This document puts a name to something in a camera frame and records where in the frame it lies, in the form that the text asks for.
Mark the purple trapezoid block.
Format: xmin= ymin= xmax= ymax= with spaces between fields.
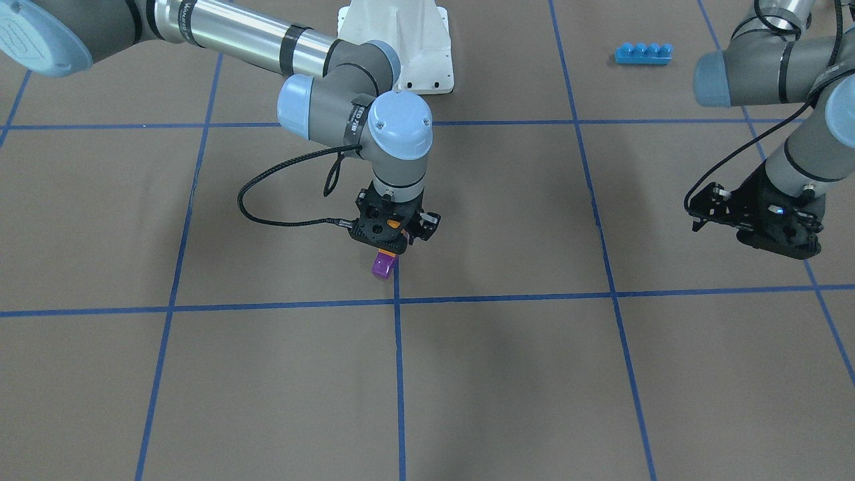
xmin=371 ymin=253 xmax=398 ymax=279

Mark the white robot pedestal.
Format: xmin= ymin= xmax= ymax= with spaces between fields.
xmin=337 ymin=1 xmax=455 ymax=95

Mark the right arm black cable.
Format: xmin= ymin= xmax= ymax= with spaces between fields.
xmin=238 ymin=144 xmax=365 ymax=229

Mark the blue long brick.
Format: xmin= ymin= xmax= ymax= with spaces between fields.
xmin=614 ymin=42 xmax=674 ymax=65

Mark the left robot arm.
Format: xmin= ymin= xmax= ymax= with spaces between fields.
xmin=683 ymin=1 xmax=854 ymax=260

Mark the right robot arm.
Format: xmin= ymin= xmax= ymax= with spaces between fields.
xmin=2 ymin=1 xmax=441 ymax=255

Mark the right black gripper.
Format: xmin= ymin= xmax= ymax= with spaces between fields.
xmin=349 ymin=185 xmax=441 ymax=255

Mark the orange trapezoid block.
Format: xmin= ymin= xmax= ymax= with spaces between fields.
xmin=379 ymin=217 xmax=409 ymax=258

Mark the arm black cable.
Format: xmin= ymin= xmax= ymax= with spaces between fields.
xmin=238 ymin=144 xmax=365 ymax=229
xmin=683 ymin=0 xmax=844 ymax=214

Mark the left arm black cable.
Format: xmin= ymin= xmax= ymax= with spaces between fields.
xmin=683 ymin=0 xmax=844 ymax=214

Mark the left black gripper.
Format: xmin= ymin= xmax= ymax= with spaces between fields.
xmin=685 ymin=164 xmax=824 ymax=260

